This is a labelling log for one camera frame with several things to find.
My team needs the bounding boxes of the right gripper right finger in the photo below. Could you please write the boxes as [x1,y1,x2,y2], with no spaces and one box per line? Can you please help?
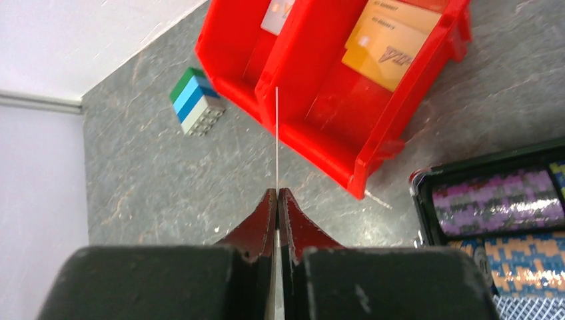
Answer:
[278,188,498,319]

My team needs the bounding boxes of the black poker chip case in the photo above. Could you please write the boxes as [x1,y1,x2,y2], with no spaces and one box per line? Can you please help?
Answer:
[410,138,564,319]

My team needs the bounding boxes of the purple green chip row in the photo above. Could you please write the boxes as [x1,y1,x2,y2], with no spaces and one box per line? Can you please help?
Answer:
[431,165,564,237]

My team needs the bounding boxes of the stacked green blue white blocks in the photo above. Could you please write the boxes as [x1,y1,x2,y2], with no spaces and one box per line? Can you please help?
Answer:
[169,67,225,137]

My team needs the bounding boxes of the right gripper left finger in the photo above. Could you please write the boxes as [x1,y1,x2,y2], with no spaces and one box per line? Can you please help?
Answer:
[38,189,277,319]

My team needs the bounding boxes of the red divided plastic bin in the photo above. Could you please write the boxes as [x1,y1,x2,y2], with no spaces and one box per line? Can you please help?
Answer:
[195,0,472,199]

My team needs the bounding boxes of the orange credit card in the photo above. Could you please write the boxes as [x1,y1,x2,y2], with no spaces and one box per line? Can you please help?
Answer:
[269,86,284,319]
[341,1,448,91]

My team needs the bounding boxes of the blue playing card deck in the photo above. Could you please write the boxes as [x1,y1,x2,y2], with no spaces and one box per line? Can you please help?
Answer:
[493,295,564,320]

